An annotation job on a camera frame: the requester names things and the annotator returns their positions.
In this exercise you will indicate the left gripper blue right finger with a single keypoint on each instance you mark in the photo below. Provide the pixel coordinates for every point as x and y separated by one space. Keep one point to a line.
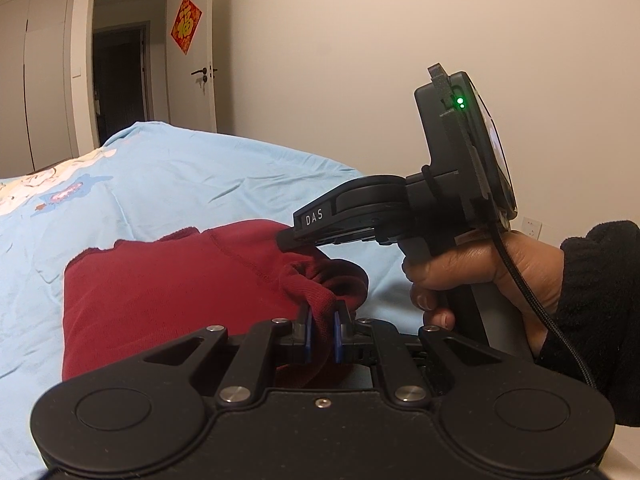
384 360

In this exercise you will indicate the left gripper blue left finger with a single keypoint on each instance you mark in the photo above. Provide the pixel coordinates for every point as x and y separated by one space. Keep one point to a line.
267 346

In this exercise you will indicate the light blue bed sheet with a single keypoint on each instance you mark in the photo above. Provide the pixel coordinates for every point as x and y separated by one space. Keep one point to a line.
148 180

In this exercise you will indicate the grey built-in wardrobe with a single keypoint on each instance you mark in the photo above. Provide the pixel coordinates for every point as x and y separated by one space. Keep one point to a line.
37 124

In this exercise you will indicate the white wall socket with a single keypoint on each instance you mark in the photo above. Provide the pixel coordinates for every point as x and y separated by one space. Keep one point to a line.
531 228

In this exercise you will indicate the red fu door decoration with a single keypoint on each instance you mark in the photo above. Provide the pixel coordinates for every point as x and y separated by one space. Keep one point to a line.
185 25

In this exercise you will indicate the white bedroom door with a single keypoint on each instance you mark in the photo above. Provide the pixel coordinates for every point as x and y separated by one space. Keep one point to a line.
191 104

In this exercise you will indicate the dark red knit garment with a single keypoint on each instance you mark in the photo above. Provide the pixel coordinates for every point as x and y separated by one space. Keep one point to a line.
134 296

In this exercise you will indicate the person's right hand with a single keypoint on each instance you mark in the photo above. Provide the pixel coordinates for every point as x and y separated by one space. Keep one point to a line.
478 262

